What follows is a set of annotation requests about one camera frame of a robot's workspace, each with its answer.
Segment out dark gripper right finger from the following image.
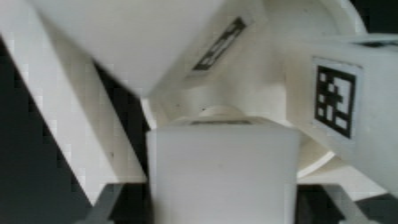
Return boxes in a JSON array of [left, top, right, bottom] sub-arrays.
[[295, 184, 380, 224]]

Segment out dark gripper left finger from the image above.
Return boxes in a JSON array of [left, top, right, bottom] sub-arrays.
[[75, 183, 149, 224]]

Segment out white stool leg with tag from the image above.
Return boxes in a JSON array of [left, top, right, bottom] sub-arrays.
[[148, 106, 300, 224]]

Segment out white U-shaped fence wall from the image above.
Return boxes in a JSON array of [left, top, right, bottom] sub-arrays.
[[0, 0, 387, 198]]

